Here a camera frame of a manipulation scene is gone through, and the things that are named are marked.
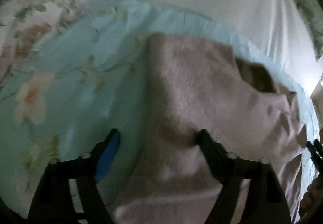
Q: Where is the light blue floral quilt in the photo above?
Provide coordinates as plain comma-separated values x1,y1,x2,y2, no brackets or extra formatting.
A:
1,0,319,217

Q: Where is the mauve knit garment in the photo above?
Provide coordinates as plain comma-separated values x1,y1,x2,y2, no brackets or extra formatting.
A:
112,33,307,223

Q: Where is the green pillow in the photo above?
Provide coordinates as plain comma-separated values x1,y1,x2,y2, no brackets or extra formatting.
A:
294,0,322,60

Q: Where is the white floral pillow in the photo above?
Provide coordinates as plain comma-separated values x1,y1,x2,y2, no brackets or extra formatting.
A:
1,0,89,78

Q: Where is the person's right hand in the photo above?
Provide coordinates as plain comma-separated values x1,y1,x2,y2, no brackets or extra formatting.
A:
299,128,322,218

